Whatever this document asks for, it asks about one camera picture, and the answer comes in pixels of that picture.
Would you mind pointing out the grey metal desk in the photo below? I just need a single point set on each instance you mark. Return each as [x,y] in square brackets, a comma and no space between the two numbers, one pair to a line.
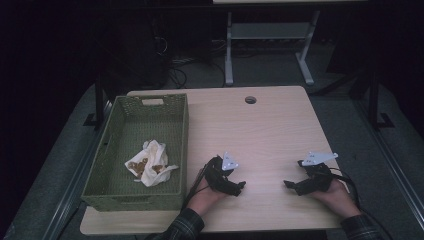
[270,30]

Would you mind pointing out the person's left hand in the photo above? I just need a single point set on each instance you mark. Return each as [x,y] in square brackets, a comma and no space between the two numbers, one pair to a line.
[206,198]

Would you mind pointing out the white cloth with brown print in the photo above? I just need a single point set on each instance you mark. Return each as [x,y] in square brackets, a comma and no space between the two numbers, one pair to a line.
[153,156]

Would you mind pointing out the green woven basket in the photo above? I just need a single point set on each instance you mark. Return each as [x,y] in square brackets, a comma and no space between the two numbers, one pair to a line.
[150,133]

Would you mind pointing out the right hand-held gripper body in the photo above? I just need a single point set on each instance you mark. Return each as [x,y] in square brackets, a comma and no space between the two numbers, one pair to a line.
[316,176]

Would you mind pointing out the dark cabinet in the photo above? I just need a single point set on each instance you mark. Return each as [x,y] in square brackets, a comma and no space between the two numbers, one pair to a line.
[140,60]

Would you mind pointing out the grey metal floor rail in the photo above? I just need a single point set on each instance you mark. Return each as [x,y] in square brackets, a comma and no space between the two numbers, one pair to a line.
[400,180]
[71,196]

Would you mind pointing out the person's right hand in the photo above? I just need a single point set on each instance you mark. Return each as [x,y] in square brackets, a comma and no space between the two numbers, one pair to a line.
[336,200]

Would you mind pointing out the black metal stand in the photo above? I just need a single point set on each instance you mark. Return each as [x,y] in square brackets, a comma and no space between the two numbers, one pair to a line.
[374,100]
[99,103]

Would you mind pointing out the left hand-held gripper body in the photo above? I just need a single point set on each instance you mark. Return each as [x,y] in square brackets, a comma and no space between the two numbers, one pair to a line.
[218,175]

